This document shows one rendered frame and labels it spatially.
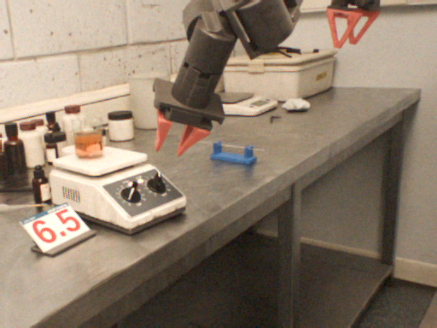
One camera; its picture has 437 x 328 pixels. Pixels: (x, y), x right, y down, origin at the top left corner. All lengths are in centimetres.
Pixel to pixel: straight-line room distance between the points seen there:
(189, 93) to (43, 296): 33
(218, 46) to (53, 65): 84
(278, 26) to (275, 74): 118
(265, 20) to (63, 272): 40
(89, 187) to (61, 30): 76
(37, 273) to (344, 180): 175
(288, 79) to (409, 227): 80
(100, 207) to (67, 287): 19
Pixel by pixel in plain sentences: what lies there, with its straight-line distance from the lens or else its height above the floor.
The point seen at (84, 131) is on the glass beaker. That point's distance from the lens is 85.
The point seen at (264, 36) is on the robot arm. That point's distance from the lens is 70.
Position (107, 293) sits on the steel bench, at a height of 73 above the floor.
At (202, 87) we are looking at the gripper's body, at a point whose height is 96.
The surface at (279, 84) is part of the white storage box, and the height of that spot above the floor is 81.
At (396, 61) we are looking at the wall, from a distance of 216.
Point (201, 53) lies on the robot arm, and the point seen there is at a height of 101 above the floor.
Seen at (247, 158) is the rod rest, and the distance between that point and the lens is 112.
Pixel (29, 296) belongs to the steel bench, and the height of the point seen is 75.
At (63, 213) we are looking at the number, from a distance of 80.
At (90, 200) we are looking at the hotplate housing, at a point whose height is 79.
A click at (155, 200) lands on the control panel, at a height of 79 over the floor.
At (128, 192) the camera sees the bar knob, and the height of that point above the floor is 81.
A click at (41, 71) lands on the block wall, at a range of 144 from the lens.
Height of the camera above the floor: 105
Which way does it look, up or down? 17 degrees down
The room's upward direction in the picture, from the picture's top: 4 degrees counter-clockwise
